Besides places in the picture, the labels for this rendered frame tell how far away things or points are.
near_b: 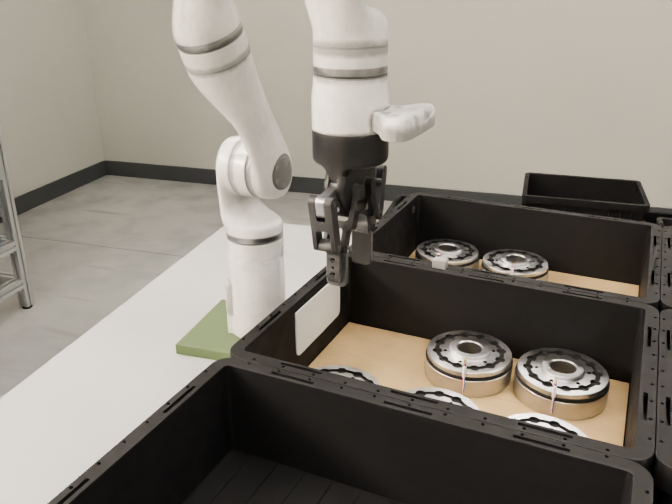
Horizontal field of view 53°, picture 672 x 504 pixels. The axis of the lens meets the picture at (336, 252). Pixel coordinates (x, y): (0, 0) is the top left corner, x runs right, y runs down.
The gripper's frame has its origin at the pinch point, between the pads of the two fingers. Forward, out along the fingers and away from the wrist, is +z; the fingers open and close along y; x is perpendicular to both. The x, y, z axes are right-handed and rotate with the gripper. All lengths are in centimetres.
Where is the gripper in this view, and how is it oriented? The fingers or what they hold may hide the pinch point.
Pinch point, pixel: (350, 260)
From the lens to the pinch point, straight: 71.0
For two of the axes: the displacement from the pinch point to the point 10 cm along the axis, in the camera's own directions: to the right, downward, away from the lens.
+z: 0.1, 9.2, 3.9
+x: 9.0, 1.7, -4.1
